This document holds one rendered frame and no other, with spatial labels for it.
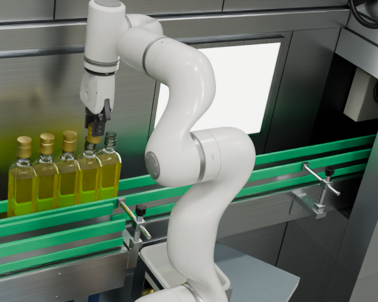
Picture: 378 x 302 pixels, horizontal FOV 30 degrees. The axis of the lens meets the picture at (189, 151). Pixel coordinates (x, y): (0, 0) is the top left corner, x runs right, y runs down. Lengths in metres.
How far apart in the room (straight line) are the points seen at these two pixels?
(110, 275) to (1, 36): 0.67
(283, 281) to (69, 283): 0.80
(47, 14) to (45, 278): 0.65
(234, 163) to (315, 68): 1.06
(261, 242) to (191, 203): 1.29
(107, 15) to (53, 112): 0.38
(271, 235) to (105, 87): 1.21
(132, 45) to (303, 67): 0.96
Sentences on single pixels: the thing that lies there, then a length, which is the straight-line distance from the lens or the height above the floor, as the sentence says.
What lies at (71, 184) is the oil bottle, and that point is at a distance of 1.83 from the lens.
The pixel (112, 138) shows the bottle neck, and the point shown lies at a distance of 1.83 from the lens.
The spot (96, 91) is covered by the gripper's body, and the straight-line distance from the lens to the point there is 1.69.
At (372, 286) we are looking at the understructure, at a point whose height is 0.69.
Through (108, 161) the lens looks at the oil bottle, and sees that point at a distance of 1.85.
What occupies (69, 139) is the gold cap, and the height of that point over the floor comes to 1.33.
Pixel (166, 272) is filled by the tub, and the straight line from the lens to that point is 2.00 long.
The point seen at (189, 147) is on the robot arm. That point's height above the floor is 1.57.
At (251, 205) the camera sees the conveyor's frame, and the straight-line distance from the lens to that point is 2.18.
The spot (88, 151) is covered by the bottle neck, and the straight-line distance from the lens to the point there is 1.82.
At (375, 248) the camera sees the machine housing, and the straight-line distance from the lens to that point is 2.45.
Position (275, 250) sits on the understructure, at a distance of 2.76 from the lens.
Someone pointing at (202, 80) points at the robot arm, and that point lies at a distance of 1.32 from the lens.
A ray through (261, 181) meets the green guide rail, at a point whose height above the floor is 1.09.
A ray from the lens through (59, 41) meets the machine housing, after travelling 1.81.
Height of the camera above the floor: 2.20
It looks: 29 degrees down
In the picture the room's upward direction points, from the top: 10 degrees clockwise
